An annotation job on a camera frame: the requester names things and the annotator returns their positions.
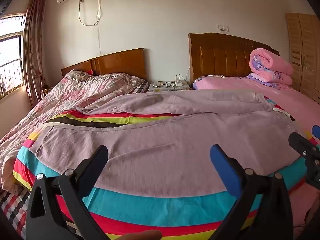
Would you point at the pink bed sheet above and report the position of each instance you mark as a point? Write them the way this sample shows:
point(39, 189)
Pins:
point(287, 97)

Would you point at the black eyeglasses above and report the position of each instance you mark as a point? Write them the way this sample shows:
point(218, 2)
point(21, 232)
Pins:
point(167, 84)

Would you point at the plain wooden headboard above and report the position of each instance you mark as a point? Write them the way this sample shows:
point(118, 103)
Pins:
point(120, 62)

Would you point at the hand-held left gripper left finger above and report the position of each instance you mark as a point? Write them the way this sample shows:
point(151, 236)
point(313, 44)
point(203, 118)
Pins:
point(100, 155)

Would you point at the pink floral quilt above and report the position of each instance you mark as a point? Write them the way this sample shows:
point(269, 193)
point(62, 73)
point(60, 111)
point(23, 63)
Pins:
point(75, 92)

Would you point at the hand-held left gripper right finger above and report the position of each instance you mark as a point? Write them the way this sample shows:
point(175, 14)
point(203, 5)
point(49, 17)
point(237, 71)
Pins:
point(220, 160)

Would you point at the barred window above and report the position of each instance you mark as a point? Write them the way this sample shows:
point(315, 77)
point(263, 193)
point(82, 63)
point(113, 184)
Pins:
point(10, 55)

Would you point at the nightstand with floral cover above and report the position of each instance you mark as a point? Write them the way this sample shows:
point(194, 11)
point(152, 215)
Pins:
point(186, 87)

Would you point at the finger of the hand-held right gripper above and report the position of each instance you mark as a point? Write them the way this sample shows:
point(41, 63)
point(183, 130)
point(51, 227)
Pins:
point(316, 131)
point(300, 142)

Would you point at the white wall socket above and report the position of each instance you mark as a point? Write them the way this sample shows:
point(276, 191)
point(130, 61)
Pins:
point(222, 28)

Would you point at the small red object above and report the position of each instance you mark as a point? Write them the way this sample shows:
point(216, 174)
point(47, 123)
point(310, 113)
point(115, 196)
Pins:
point(89, 71)

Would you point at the ribbed wooden headboard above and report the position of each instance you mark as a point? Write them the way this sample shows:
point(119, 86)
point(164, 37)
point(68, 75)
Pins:
point(220, 57)

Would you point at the pink patterned curtain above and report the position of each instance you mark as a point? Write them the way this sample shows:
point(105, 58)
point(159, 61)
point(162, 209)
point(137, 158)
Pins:
point(35, 50)

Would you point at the mauve pants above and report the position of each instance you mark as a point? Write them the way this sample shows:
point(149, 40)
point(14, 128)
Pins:
point(162, 142)

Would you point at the person's left hand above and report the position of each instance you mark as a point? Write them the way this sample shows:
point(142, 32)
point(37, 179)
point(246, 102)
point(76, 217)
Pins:
point(140, 236)

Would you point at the striped colourful blanket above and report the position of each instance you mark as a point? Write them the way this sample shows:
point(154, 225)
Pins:
point(150, 205)

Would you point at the rolled pink quilt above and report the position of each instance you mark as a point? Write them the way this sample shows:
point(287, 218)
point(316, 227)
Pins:
point(272, 66)

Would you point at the light wooden wardrobe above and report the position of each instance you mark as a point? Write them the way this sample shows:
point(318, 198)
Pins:
point(305, 55)

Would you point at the white charger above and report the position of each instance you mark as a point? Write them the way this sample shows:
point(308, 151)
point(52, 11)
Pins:
point(178, 81)

